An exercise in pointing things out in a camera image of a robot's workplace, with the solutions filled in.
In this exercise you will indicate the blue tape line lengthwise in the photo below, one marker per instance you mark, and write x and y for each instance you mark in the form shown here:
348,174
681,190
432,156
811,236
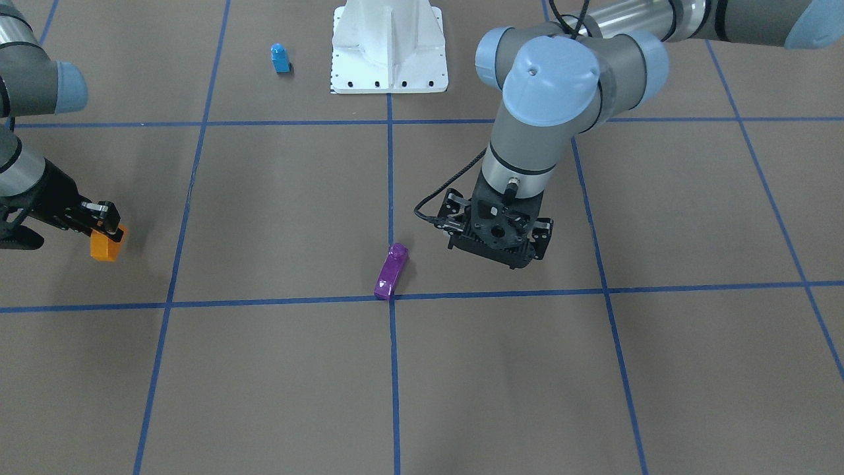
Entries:
138,466
607,297

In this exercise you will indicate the small blue block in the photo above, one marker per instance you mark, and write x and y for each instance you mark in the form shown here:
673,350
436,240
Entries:
280,58

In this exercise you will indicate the orange trapezoid block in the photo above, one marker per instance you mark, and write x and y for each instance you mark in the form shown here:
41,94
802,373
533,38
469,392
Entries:
103,249

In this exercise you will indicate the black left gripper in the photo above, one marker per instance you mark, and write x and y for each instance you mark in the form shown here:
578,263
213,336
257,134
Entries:
544,230

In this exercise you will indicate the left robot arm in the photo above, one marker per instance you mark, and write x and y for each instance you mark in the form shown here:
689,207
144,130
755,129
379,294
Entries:
560,79

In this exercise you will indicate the blue tape far crosswise line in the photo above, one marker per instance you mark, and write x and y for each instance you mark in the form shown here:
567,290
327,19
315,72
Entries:
355,122

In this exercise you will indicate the blue tape line crosswise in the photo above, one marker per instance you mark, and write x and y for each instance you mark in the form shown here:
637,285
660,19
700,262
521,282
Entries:
208,304

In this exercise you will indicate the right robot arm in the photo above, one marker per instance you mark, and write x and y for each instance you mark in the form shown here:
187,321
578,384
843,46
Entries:
21,165

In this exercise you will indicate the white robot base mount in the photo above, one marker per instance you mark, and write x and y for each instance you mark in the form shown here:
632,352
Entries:
388,47

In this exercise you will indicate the purple trapezoid block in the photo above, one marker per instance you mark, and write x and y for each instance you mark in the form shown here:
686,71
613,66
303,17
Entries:
392,268

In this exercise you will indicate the blue tape centre line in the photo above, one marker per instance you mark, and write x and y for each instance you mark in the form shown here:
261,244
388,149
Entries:
394,363

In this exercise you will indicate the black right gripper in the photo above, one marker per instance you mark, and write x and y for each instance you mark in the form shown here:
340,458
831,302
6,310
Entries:
51,195

